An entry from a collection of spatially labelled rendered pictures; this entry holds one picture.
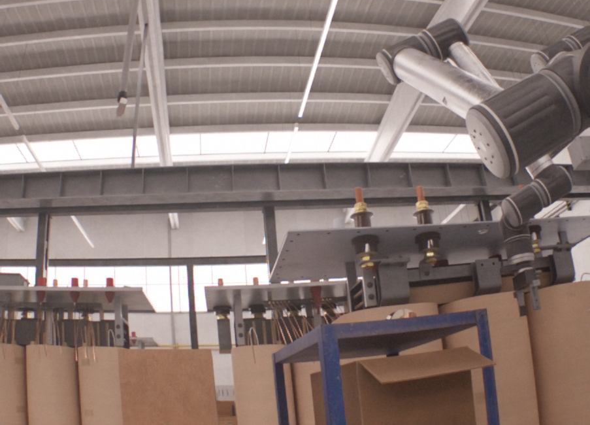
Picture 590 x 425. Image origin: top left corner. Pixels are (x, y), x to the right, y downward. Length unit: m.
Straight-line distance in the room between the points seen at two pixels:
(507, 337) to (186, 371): 1.31
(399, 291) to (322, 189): 8.55
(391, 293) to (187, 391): 0.93
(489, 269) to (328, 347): 1.28
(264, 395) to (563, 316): 2.04
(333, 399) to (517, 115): 0.77
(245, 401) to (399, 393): 2.47
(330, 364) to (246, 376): 2.47
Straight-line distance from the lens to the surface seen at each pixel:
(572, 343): 2.50
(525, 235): 2.00
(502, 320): 2.30
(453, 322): 1.33
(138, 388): 1.68
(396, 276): 2.18
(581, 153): 1.16
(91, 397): 3.72
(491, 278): 2.35
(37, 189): 11.33
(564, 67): 1.41
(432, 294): 2.32
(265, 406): 3.61
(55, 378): 3.80
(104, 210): 11.49
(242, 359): 3.67
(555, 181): 1.92
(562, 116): 1.34
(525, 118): 1.30
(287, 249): 2.20
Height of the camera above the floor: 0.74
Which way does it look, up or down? 21 degrees up
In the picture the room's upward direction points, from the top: 6 degrees counter-clockwise
